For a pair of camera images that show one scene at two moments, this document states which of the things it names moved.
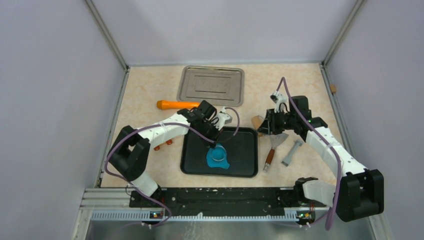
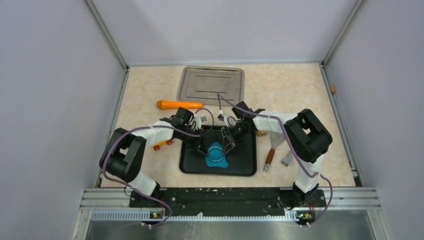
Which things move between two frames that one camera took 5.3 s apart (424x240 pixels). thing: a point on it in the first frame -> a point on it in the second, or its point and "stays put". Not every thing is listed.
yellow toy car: [168, 142] stays put
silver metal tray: [224, 85] stays put
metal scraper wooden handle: [275, 140] stays put
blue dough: [217, 157] stays put
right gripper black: [268, 126] -> [228, 144]
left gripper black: [216, 132] -> [198, 142]
